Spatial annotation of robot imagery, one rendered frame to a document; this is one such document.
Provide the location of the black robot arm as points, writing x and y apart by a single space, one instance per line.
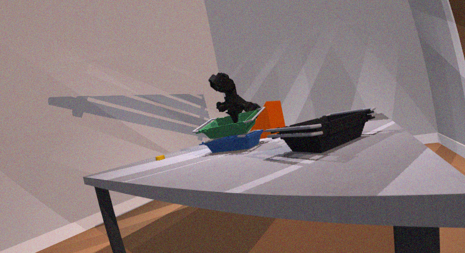
222 83

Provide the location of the blue plastic tray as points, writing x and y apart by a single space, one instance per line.
231 143

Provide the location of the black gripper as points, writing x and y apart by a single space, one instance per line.
233 106

